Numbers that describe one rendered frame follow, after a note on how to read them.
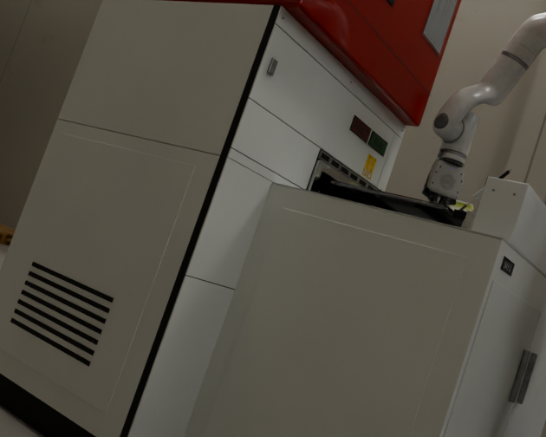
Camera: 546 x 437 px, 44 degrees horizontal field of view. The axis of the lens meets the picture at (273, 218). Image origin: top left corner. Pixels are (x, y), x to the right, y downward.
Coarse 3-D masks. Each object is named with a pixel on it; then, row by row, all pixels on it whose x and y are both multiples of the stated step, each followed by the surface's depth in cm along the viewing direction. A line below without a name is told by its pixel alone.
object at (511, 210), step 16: (496, 192) 151; (512, 192) 149; (528, 192) 148; (480, 208) 152; (496, 208) 150; (512, 208) 148; (528, 208) 151; (544, 208) 161; (480, 224) 151; (496, 224) 149; (512, 224) 147; (528, 224) 154; (544, 224) 164; (512, 240) 147; (528, 240) 156; (544, 240) 168; (528, 256) 159; (544, 256) 171; (544, 272) 174
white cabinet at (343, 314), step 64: (256, 256) 175; (320, 256) 164; (384, 256) 155; (448, 256) 147; (512, 256) 150; (256, 320) 170; (320, 320) 160; (384, 320) 151; (448, 320) 143; (512, 320) 160; (256, 384) 165; (320, 384) 155; (384, 384) 147; (448, 384) 140; (512, 384) 173
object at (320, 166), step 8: (320, 160) 192; (320, 168) 193; (328, 168) 196; (312, 176) 192; (328, 176) 199; (336, 176) 201; (344, 176) 204; (312, 184) 191; (352, 184) 209; (320, 192) 196; (328, 192) 199
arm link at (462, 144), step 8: (472, 112) 199; (464, 120) 198; (472, 120) 198; (464, 128) 196; (472, 128) 198; (464, 136) 197; (472, 136) 199; (448, 144) 198; (456, 144) 197; (464, 144) 197; (464, 152) 198
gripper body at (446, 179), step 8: (440, 160) 198; (448, 160) 197; (432, 168) 199; (440, 168) 198; (448, 168) 198; (456, 168) 198; (432, 176) 197; (440, 176) 197; (448, 176) 198; (456, 176) 198; (432, 184) 197; (440, 184) 197; (448, 184) 198; (456, 184) 198; (440, 192) 197; (448, 192) 198; (456, 192) 198
